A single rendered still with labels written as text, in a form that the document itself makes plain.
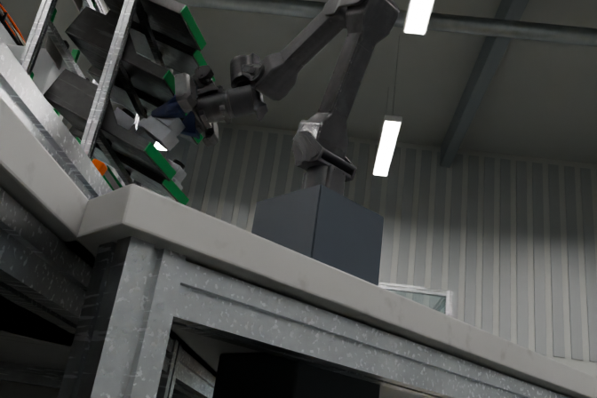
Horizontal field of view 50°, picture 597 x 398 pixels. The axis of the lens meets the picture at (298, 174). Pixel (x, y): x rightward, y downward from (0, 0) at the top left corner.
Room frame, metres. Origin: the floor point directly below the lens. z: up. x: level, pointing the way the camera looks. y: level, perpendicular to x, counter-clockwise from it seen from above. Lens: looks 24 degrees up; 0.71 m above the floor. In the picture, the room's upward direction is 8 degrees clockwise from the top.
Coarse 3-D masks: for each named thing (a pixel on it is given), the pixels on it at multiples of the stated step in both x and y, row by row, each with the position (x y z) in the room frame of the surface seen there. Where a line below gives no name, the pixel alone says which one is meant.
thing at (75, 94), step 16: (64, 80) 1.14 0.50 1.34; (80, 80) 1.13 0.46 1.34; (48, 96) 1.14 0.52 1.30; (64, 96) 1.13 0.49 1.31; (80, 96) 1.13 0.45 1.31; (64, 112) 1.17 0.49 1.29; (80, 112) 1.12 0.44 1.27; (112, 112) 1.11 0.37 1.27; (80, 128) 1.24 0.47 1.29; (112, 128) 1.10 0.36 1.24; (112, 144) 1.19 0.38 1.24; (128, 144) 1.09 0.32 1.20; (144, 144) 1.08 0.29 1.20; (144, 160) 1.15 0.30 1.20; (160, 160) 1.14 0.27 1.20; (160, 176) 1.21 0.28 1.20
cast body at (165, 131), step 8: (144, 120) 1.13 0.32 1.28; (152, 120) 1.11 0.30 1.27; (160, 120) 1.11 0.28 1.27; (168, 120) 1.10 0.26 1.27; (176, 120) 1.10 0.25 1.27; (144, 128) 1.12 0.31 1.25; (152, 128) 1.11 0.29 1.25; (160, 128) 1.11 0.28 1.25; (168, 128) 1.10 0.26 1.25; (176, 128) 1.12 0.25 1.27; (184, 128) 1.14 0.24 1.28; (152, 136) 1.14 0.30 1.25; (160, 136) 1.10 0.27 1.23; (168, 136) 1.11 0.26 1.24; (176, 136) 1.14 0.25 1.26; (160, 144) 1.14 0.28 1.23; (168, 144) 1.13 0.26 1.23
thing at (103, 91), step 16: (48, 0) 1.09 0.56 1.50; (96, 0) 1.27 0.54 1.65; (128, 0) 1.08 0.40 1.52; (48, 16) 1.11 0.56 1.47; (128, 16) 1.08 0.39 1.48; (32, 32) 1.09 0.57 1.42; (128, 32) 1.10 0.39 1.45; (32, 48) 1.09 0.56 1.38; (112, 48) 1.08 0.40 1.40; (32, 64) 1.11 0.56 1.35; (112, 64) 1.08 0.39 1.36; (112, 80) 1.09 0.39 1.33; (96, 96) 1.08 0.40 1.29; (96, 112) 1.08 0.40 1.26; (96, 128) 1.08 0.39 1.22; (80, 144) 1.08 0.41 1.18
